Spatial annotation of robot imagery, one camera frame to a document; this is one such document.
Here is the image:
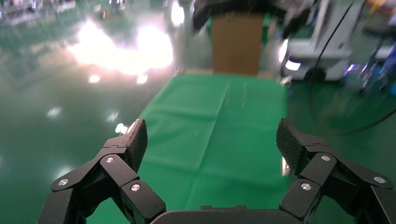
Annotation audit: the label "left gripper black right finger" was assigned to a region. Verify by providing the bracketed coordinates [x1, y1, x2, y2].
[276, 117, 396, 224]

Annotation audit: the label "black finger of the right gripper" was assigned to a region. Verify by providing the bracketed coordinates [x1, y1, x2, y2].
[191, 0, 214, 33]
[276, 0, 315, 39]

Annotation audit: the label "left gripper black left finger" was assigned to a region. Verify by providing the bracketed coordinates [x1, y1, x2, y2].
[37, 119, 167, 224]

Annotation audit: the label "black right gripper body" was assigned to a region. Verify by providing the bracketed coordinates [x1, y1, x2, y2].
[213, 0, 279, 15]

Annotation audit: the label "small taped cardboard box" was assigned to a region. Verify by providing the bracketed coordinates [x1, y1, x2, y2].
[211, 14, 266, 76]

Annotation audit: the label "white robot chassis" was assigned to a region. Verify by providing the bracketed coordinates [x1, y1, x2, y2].
[278, 0, 355, 82]

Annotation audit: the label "green cloth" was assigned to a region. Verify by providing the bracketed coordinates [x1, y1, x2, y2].
[86, 72, 290, 224]

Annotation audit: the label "black floor cable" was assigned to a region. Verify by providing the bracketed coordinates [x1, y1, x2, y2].
[304, 0, 396, 135]

